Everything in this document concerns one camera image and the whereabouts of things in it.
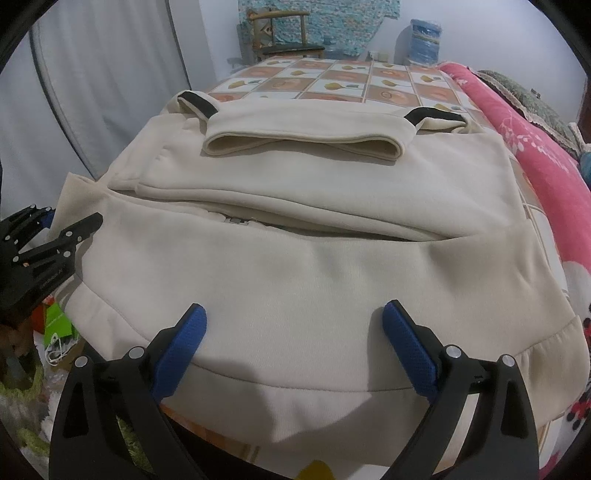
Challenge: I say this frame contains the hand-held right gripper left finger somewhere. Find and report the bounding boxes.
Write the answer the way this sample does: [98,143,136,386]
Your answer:
[48,302,207,480]

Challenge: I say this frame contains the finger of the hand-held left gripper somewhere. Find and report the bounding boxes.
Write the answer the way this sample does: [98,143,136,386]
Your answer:
[16,212,103,283]
[0,205,56,252]

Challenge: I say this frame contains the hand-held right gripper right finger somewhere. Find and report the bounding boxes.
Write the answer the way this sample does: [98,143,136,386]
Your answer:
[382,300,540,480]

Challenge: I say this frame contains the cream zip jacket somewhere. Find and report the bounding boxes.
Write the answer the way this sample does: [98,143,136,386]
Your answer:
[48,90,589,455]

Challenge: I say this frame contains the green bag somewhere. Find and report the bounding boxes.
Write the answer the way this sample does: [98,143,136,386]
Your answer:
[44,302,77,344]

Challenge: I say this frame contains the green fluffy cloth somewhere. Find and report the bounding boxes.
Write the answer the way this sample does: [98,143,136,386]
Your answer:
[0,364,51,457]

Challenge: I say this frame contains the white curtain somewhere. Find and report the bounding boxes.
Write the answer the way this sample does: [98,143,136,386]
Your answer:
[0,0,190,217]

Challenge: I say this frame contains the pink floral blanket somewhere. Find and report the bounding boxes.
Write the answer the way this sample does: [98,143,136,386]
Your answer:
[438,62,591,480]

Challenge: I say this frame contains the grey patterned pillow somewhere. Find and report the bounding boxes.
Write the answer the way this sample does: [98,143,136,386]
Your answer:
[475,69,585,160]

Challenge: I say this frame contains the wooden chair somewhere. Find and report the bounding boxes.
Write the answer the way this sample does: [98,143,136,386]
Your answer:
[245,9,326,61]

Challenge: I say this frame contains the blue water jug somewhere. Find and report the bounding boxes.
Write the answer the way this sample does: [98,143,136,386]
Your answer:
[406,18,443,65]

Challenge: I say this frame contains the blue patterned wall cloth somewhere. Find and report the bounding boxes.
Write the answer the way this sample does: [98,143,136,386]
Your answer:
[238,0,402,56]

